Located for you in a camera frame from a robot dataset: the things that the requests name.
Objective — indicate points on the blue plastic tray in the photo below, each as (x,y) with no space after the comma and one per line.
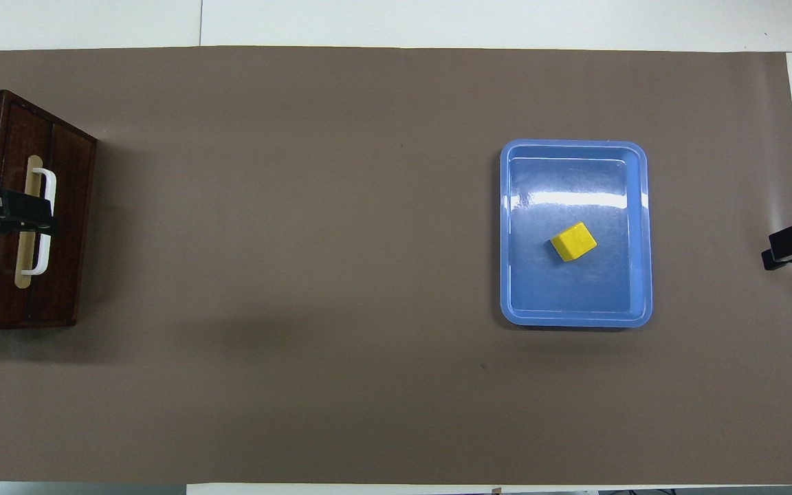
(547,295)

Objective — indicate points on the brown table mat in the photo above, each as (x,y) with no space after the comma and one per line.
(300,275)

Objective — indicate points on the yellow cube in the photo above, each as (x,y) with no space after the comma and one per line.
(573,242)

